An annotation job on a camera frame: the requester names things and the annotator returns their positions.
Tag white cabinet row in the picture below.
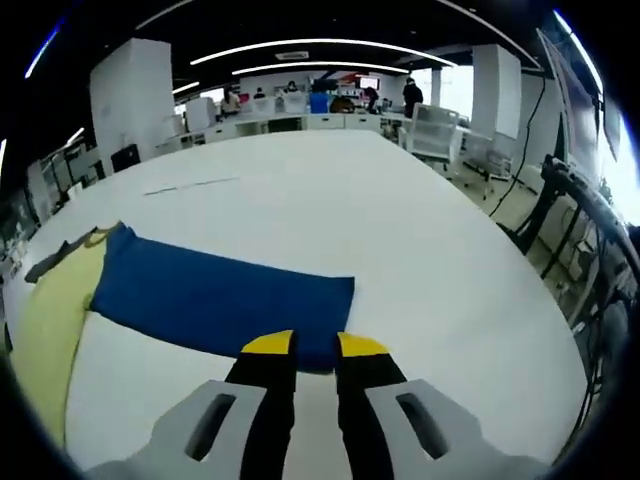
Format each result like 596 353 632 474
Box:
154 110 407 151

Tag white box appliance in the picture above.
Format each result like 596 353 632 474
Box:
187 97 217 132

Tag large display screen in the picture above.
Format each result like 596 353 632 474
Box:
535 27 630 169

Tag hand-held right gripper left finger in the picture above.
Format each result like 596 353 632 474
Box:
84 328 300 480

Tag black cable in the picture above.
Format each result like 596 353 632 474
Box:
488 73 547 219

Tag black display stand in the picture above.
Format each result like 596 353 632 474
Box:
514 153 640 361

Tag ceiling light strip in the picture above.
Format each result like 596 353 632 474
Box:
232 62 417 76
189 38 457 67

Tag white mesh office chair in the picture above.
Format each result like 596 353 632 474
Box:
462 133 515 202
405 102 464 176

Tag yellow garment blue black sleeves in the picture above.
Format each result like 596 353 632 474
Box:
9 221 357 451

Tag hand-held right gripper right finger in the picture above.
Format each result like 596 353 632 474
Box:
334 331 549 480

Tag black box cabinet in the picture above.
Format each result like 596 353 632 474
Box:
110 143 140 174

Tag white square pillar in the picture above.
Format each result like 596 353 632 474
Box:
89 38 175 164
471 43 522 142

